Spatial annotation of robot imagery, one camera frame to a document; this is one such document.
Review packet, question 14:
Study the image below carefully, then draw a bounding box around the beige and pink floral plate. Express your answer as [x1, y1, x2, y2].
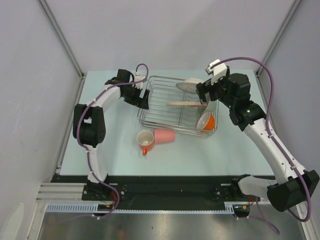
[166, 101, 208, 108]

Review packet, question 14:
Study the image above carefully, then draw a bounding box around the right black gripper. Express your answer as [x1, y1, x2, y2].
[195, 72, 235, 109]

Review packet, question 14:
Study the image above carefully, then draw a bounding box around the right aluminium frame post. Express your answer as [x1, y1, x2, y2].
[261, 0, 304, 65]

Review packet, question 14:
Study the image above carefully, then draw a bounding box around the left aluminium frame post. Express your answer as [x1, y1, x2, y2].
[36, 0, 84, 79]

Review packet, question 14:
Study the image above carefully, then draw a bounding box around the white and orange bowl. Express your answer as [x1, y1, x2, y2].
[196, 112, 216, 131]

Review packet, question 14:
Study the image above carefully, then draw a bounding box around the metal wire dish rack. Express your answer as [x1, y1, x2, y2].
[137, 75, 219, 137]

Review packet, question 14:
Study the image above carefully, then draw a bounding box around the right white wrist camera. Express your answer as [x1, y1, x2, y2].
[205, 59, 228, 85]

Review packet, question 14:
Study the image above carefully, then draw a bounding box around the large white grey-rimmed plate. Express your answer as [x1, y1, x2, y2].
[175, 78, 205, 94]

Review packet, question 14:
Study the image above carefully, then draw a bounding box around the aluminium front rail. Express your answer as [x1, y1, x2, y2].
[36, 182, 87, 204]

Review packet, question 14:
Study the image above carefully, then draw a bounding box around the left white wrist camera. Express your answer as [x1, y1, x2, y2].
[134, 72, 147, 90]

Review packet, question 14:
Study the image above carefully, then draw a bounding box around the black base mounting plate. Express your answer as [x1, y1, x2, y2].
[51, 174, 255, 212]

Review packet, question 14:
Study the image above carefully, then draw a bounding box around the aluminium frame post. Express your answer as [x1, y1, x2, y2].
[261, 0, 304, 65]
[36, 0, 84, 79]

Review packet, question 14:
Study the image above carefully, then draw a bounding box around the pink plastic cup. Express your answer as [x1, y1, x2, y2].
[153, 129, 176, 144]

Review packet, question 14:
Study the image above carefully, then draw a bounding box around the purple cable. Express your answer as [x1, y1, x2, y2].
[208, 56, 313, 236]
[44, 63, 148, 225]

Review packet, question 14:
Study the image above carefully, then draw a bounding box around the white slotted cable duct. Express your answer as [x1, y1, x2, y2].
[45, 202, 245, 215]

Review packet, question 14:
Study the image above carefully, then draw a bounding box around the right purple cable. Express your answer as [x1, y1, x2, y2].
[208, 56, 313, 236]

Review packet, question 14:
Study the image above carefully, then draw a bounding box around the orange mug white inside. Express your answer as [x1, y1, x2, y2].
[136, 130, 155, 156]

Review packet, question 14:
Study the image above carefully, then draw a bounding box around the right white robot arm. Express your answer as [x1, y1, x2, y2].
[196, 73, 320, 212]

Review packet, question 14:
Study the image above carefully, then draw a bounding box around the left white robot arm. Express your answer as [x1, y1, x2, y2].
[72, 63, 150, 200]

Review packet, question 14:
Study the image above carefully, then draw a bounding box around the green bowl brown rim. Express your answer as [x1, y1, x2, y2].
[198, 101, 217, 115]

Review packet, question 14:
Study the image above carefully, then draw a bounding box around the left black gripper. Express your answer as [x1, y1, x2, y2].
[122, 83, 150, 110]

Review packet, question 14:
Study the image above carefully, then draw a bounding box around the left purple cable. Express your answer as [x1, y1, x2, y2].
[44, 63, 148, 225]

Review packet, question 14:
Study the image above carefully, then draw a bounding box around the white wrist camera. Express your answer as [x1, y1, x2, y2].
[134, 72, 147, 90]
[205, 59, 228, 85]

